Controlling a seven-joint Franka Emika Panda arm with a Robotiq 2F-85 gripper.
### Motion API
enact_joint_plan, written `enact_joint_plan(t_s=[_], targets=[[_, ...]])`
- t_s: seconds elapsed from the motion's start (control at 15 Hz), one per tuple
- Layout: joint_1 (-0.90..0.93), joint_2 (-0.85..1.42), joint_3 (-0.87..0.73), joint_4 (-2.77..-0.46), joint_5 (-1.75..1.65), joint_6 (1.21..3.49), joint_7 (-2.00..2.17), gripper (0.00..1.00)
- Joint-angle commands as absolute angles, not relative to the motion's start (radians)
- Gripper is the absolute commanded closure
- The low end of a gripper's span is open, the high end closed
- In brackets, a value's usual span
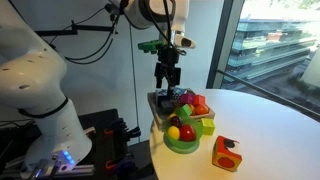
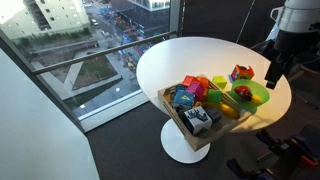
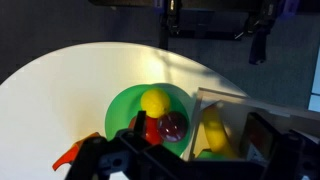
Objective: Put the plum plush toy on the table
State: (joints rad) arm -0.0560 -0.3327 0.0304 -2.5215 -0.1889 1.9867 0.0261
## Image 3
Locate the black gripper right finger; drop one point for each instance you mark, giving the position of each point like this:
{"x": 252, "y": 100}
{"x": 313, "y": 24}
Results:
{"x": 285, "y": 156}

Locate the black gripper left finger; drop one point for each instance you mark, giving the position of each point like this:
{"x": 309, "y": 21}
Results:
{"x": 98, "y": 158}

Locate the purple plum plush toy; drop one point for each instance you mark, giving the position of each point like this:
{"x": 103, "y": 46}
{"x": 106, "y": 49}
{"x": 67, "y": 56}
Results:
{"x": 172, "y": 127}

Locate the red apple toy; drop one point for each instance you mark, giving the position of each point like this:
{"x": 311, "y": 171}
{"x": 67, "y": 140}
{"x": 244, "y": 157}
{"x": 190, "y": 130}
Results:
{"x": 151, "y": 133}

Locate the yellow lemon toy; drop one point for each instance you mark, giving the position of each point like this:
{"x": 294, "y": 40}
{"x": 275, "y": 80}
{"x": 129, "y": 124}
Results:
{"x": 155, "y": 102}

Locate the yellow banana toy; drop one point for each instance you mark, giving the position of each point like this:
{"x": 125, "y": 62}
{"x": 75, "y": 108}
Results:
{"x": 216, "y": 135}

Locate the green plastic bowl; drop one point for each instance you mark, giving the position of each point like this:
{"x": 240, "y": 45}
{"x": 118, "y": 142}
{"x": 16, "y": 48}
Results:
{"x": 123, "y": 109}

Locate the wooden tray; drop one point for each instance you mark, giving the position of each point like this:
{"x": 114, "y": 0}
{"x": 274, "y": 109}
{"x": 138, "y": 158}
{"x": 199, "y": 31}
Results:
{"x": 233, "y": 110}

